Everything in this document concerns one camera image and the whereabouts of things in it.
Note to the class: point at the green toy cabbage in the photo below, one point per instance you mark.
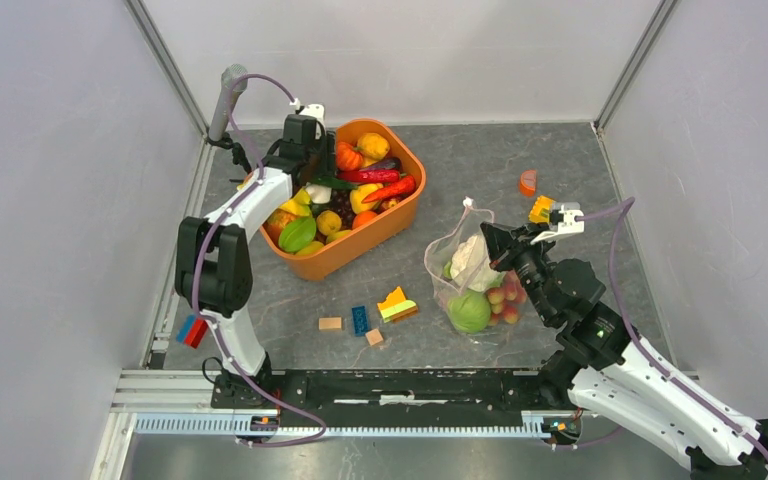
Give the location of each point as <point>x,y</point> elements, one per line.
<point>469,313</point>

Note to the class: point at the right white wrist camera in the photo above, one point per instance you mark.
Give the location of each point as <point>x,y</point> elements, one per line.
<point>565,222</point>

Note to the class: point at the orange toy pumpkin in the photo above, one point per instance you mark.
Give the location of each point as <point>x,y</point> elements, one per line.
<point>348,157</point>

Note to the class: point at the green toy starfruit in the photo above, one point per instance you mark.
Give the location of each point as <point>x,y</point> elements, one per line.
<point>297,234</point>

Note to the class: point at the small tan wooden cube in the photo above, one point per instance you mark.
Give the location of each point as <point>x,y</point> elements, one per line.
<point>374,337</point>

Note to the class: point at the dark purple toy grapes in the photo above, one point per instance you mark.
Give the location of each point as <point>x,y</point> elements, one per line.
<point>341,205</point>

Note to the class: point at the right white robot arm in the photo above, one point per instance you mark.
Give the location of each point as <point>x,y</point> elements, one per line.
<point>608,368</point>

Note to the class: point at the yellow toy waffle block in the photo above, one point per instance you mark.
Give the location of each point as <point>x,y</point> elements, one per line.
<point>540,212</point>

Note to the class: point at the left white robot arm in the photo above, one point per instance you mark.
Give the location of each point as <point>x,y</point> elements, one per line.
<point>213,271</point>

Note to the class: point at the grey microphone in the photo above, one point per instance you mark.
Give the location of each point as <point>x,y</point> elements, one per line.
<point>232,86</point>

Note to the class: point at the orange semicircle toy block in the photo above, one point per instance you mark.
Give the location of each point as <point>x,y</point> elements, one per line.
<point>528,183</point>

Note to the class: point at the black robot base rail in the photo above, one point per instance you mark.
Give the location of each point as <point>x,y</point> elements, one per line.
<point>396,398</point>

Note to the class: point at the blue toy brick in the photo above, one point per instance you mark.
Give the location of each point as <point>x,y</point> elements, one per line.
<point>359,318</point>

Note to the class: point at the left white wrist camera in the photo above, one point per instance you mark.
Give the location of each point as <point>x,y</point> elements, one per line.
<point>316,111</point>

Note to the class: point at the clear zip top bag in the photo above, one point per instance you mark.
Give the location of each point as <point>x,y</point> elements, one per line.
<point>438,253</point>

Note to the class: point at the yellow toy lemon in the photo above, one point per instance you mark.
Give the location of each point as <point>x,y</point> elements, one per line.
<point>328,222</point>

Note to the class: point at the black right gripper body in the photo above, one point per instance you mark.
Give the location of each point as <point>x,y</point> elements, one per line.
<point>532,266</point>

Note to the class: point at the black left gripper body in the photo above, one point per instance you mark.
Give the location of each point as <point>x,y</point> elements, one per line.
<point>322,156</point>

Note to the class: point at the purple toy eggplant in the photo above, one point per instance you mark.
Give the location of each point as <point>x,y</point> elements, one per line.
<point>388,163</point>

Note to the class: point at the red blue toy block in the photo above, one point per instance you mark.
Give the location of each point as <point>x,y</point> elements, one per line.
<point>192,332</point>

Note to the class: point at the orange green layered toy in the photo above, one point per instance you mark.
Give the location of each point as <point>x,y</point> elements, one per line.
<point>396,306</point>

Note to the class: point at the yellow toy banana bunch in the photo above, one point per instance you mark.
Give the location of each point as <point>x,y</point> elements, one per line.
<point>299,204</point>

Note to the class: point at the red toy chili pepper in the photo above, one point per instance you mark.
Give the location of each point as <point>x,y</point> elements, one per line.
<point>370,176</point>

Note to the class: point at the white toy cauliflower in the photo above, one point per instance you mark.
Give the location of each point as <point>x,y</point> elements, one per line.
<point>469,266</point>

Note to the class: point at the yellow toy bell pepper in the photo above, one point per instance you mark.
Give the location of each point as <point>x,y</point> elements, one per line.
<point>358,195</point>

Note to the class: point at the orange plastic tub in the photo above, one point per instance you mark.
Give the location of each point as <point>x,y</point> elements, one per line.
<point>317,266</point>

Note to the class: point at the red lychee bunch toy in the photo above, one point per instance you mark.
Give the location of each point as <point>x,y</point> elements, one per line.
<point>507,300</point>

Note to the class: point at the tan wooden block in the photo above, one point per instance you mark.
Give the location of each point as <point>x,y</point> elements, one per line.
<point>330,323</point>

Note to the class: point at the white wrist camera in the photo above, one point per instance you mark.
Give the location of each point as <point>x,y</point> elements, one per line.
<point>565,222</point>
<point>316,111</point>

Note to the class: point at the white toy garlic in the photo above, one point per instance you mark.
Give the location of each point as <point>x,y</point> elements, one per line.
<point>319,194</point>

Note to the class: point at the orange toy carrot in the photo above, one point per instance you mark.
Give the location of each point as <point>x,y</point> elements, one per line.
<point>404,186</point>

